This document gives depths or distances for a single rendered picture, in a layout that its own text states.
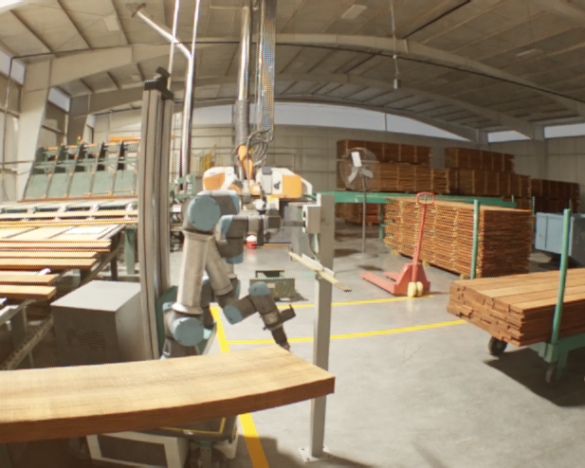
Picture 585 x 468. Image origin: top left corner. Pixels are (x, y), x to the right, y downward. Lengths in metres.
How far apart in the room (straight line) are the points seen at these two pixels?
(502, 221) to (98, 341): 5.92
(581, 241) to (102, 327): 7.68
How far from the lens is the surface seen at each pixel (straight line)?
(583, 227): 8.46
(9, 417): 0.94
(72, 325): 2.07
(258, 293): 1.79
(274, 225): 1.96
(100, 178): 12.18
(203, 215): 1.65
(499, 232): 6.91
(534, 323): 2.96
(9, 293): 2.26
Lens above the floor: 1.35
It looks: 6 degrees down
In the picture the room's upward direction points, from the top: 1 degrees clockwise
